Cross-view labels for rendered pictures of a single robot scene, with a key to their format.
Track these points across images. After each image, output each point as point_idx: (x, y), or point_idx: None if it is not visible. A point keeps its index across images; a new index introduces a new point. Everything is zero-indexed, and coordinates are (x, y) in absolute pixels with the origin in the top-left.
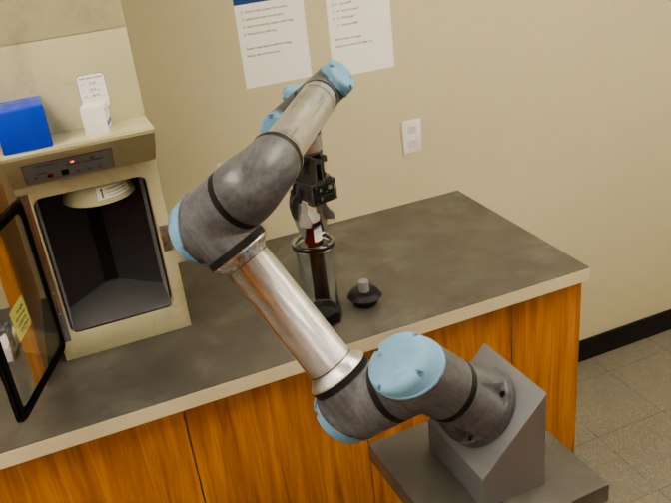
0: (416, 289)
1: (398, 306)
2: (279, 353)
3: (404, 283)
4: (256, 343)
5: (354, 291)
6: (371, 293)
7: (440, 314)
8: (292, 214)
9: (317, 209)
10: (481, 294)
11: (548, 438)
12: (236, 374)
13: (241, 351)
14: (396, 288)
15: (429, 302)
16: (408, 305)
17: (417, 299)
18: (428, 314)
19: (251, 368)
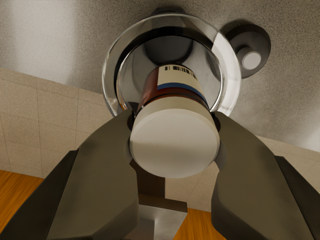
0: (303, 79)
1: (251, 93)
2: (77, 65)
3: (315, 54)
4: (58, 17)
5: (234, 46)
6: (242, 72)
7: (258, 135)
8: (55, 173)
9: (225, 162)
10: (318, 140)
11: (169, 237)
12: (15, 63)
13: (32, 19)
14: (295, 55)
15: (277, 113)
16: (259, 100)
17: (277, 98)
18: (251, 128)
19: (35, 65)
